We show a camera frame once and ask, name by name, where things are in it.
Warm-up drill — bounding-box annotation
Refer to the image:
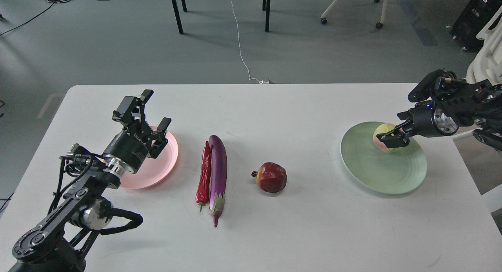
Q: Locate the black table leg left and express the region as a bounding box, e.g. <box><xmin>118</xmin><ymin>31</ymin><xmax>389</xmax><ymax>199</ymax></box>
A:
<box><xmin>171</xmin><ymin>0</ymin><xmax>187</xmax><ymax>35</ymax></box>

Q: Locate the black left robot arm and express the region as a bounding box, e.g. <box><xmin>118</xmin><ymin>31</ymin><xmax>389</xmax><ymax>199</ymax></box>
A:
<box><xmin>10</xmin><ymin>89</ymin><xmax>171</xmax><ymax>272</ymax></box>

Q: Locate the green plate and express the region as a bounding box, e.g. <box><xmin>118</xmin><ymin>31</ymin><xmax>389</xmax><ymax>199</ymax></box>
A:
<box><xmin>340</xmin><ymin>121</ymin><xmax>428</xmax><ymax>195</ymax></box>

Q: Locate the white chair base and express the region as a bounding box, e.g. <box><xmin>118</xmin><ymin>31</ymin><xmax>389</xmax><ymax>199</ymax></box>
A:
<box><xmin>319</xmin><ymin>0</ymin><xmax>389</xmax><ymax>30</ymax></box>

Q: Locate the black table leg right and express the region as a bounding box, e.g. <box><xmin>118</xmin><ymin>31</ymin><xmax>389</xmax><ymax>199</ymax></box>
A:
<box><xmin>262</xmin><ymin>0</ymin><xmax>271</xmax><ymax>33</ymax></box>

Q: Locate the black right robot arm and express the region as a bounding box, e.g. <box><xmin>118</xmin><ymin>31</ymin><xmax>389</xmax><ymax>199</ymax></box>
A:
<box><xmin>375</xmin><ymin>69</ymin><xmax>502</xmax><ymax>152</ymax></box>

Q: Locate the pink plate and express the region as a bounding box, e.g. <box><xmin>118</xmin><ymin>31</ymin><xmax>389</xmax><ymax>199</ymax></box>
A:
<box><xmin>120</xmin><ymin>131</ymin><xmax>179</xmax><ymax>190</ymax></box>

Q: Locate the black table leg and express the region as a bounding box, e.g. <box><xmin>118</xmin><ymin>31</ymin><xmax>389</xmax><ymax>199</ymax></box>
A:
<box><xmin>262</xmin><ymin>0</ymin><xmax>271</xmax><ymax>33</ymax></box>
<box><xmin>171</xmin><ymin>0</ymin><xmax>187</xmax><ymax>35</ymax></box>

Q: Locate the red pomegranate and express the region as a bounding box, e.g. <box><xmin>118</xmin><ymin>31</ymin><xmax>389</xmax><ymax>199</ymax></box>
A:
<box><xmin>251</xmin><ymin>162</ymin><xmax>287</xmax><ymax>194</ymax></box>

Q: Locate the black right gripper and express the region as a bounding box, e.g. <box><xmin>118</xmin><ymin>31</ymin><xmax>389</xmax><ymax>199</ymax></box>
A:
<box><xmin>376</xmin><ymin>103</ymin><xmax>442</xmax><ymax>149</ymax></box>

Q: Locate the white floor cable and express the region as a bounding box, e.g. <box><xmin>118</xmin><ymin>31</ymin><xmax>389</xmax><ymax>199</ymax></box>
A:
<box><xmin>225</xmin><ymin>0</ymin><xmax>271</xmax><ymax>84</ymax></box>

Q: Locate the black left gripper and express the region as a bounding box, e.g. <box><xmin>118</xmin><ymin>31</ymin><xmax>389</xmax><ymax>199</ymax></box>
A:
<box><xmin>102</xmin><ymin>89</ymin><xmax>172</xmax><ymax>173</ymax></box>

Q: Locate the purple eggplant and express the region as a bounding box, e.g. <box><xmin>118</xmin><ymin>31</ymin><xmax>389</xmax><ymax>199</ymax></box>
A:
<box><xmin>209</xmin><ymin>135</ymin><xmax>227</xmax><ymax>228</ymax></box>

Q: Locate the red chili pepper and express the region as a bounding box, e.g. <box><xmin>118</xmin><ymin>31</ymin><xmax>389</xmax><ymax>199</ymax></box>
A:
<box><xmin>195</xmin><ymin>141</ymin><xmax>211</xmax><ymax>212</ymax></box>

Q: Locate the white office chair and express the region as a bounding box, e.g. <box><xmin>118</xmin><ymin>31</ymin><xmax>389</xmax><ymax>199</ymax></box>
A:
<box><xmin>461</xmin><ymin>14</ymin><xmax>502</xmax><ymax>88</ymax></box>

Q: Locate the black cabinet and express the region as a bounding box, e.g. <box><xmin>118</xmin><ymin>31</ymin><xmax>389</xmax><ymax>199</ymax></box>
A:
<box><xmin>450</xmin><ymin>0</ymin><xmax>502</xmax><ymax>52</ymax></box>

